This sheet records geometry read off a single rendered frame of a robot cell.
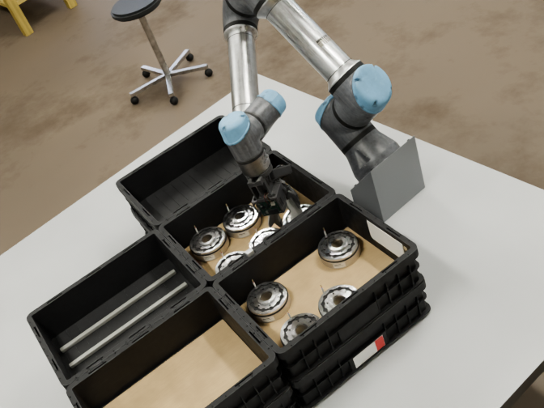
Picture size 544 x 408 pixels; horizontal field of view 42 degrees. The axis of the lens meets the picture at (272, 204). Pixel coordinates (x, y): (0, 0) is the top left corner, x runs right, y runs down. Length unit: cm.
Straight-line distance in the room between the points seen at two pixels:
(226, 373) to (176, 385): 12
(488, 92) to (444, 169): 153
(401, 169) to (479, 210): 23
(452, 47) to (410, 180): 207
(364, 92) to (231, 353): 72
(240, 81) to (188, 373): 77
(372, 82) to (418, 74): 201
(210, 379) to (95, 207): 105
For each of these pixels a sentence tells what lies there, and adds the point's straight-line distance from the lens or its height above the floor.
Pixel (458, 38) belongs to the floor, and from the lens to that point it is 409.
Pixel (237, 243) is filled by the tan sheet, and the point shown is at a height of 83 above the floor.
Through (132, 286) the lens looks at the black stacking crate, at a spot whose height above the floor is 83.
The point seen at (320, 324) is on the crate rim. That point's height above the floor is 93.
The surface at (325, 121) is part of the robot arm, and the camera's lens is 197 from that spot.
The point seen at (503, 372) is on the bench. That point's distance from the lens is 166.
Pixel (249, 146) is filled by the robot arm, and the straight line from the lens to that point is 168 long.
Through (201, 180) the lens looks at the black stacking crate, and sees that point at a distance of 218.
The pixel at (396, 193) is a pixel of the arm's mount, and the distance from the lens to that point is 200.
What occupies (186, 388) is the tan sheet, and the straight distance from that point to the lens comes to 166.
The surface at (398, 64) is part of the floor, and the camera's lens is 398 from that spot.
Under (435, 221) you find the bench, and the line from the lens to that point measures 198.
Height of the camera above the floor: 208
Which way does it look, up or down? 39 degrees down
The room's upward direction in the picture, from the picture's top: 22 degrees counter-clockwise
